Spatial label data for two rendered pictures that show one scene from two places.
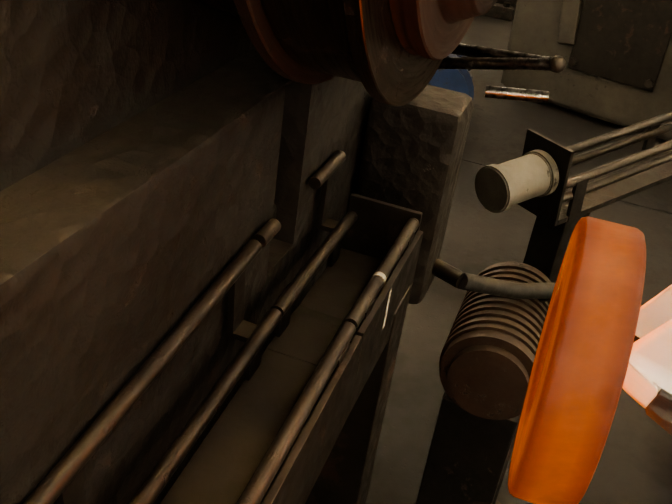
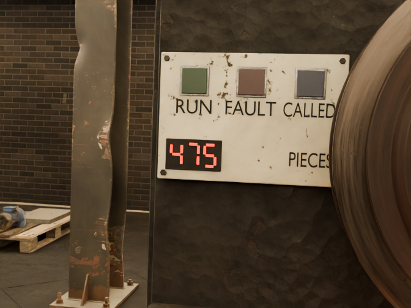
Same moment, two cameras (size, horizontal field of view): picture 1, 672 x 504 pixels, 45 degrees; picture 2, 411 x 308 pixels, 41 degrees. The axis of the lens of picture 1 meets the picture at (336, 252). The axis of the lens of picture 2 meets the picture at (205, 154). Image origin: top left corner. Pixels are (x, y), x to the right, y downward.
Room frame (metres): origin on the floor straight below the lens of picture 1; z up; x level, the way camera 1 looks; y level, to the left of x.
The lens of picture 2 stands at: (0.16, -0.58, 1.14)
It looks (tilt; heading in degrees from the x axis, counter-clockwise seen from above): 3 degrees down; 84
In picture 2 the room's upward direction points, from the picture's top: 2 degrees clockwise
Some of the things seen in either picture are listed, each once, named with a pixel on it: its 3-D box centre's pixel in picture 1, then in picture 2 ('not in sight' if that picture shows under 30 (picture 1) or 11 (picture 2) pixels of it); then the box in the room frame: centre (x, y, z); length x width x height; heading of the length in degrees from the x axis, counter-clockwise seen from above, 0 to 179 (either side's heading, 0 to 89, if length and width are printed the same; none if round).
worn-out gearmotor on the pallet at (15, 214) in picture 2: not in sight; (16, 216); (-0.99, 4.48, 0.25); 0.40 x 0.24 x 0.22; 75
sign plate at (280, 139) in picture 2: not in sight; (250, 118); (0.30, 0.18, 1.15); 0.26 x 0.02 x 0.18; 165
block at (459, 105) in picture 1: (402, 192); not in sight; (0.83, -0.06, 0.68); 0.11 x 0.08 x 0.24; 75
